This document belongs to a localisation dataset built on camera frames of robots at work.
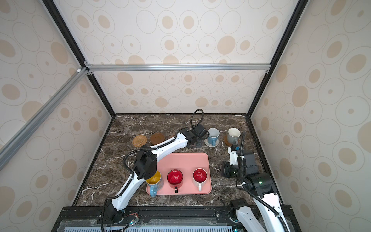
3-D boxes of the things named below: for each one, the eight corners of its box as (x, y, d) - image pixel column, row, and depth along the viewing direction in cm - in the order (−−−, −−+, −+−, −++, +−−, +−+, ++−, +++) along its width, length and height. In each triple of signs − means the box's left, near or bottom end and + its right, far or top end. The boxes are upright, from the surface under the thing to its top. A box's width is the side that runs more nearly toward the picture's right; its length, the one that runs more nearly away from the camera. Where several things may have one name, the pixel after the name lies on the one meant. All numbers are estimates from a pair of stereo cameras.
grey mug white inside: (224, 147, 102) (227, 138, 94) (227, 136, 109) (230, 126, 100) (235, 150, 101) (239, 141, 92) (237, 138, 107) (241, 129, 99)
